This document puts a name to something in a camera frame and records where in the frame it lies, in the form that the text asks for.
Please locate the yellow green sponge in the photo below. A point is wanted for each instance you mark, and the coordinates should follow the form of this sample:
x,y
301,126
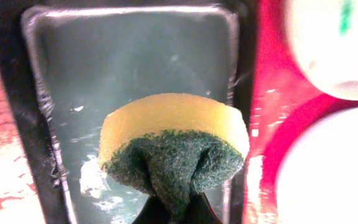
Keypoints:
x,y
173,146

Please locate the pale green plate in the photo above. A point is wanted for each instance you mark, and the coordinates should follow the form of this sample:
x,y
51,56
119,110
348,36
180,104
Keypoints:
x,y
323,37

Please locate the dark green water basin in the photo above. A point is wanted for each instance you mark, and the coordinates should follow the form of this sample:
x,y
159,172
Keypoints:
x,y
66,65

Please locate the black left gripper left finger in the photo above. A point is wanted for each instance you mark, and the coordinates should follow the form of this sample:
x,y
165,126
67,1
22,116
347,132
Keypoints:
x,y
153,212

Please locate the red plastic tray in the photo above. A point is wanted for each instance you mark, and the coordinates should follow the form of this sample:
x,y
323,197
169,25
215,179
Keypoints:
x,y
284,104

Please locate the light blue plate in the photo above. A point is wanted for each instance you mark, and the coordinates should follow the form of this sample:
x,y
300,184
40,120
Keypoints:
x,y
318,179

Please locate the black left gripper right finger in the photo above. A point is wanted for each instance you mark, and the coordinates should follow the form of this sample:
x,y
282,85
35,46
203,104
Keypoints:
x,y
199,211

